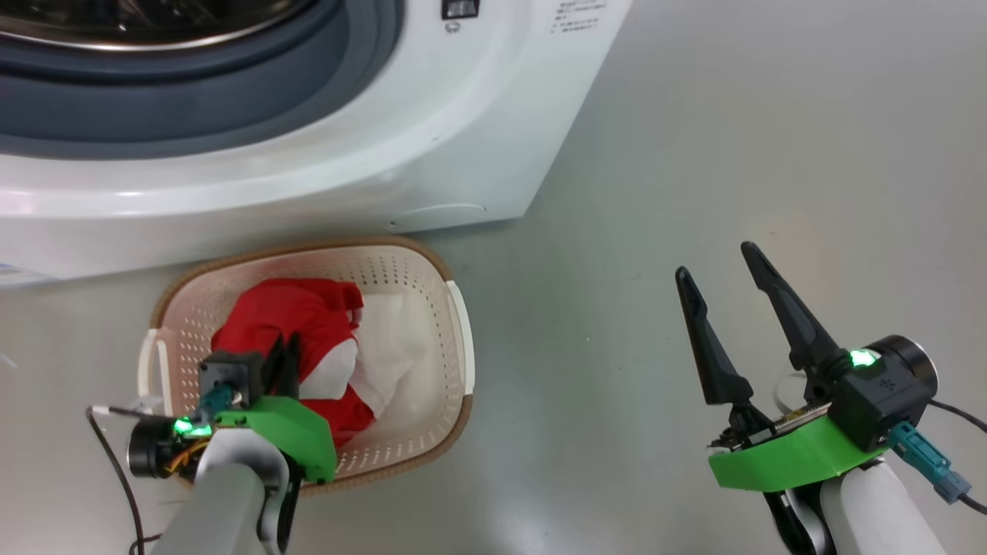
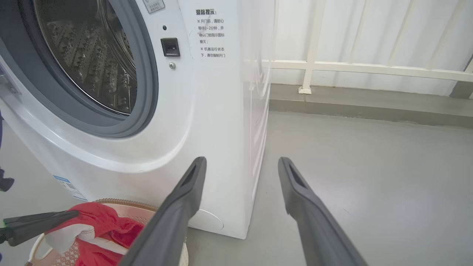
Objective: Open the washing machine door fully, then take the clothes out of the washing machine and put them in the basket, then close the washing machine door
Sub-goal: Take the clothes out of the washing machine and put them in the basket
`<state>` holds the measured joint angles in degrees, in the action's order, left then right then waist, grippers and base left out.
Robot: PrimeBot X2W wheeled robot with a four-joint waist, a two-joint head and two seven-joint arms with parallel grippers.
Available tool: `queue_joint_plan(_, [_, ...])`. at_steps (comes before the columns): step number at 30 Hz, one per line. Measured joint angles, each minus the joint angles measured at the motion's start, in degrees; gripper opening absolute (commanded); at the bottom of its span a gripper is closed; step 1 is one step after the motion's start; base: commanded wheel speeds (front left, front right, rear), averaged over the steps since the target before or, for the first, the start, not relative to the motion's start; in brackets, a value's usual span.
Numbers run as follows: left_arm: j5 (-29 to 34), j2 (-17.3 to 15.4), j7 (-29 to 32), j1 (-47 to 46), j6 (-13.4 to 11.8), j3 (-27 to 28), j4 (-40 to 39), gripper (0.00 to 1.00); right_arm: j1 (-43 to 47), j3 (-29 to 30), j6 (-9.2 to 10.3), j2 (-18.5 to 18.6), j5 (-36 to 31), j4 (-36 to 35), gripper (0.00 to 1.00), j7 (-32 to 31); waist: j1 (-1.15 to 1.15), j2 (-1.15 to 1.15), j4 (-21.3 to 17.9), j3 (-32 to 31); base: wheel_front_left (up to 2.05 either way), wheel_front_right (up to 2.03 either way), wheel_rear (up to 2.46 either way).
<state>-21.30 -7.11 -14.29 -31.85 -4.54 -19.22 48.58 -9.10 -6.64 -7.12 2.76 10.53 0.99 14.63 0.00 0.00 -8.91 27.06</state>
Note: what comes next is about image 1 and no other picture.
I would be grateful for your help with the teal left camera connector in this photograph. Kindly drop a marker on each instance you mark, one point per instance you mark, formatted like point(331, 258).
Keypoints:
point(216, 402)

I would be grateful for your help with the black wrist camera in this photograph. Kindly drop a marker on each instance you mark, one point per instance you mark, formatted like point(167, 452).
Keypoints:
point(887, 385)
point(227, 374)

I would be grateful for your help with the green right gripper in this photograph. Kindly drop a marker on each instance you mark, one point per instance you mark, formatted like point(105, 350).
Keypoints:
point(786, 459)

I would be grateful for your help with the cream basket with brown rim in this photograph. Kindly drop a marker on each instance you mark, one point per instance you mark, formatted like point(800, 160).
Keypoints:
point(416, 277)

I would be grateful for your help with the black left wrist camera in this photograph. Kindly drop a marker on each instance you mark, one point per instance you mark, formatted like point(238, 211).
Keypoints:
point(227, 374)

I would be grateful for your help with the small printed text label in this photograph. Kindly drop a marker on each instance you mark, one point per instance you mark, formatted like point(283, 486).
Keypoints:
point(578, 15)

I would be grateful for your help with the white front-load washing machine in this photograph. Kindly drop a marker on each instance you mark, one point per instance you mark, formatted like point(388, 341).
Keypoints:
point(308, 193)

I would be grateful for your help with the round white filter cover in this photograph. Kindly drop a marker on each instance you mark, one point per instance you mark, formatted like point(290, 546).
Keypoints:
point(443, 217)

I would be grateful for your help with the teal right camera connector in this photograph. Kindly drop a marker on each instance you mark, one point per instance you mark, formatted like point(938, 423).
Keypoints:
point(925, 459)

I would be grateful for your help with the red and white garment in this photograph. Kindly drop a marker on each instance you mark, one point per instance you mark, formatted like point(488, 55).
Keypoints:
point(293, 316)

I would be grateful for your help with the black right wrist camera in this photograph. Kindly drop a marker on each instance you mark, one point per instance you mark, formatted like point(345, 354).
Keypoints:
point(887, 385)

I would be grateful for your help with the teal camera connector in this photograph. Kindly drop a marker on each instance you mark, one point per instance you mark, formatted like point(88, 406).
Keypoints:
point(925, 459)
point(216, 402)

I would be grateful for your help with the grey rubber door gasket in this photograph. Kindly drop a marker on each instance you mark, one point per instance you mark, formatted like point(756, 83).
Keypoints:
point(193, 100)

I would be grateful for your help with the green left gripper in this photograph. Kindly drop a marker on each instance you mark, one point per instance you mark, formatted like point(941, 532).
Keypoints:
point(301, 435)

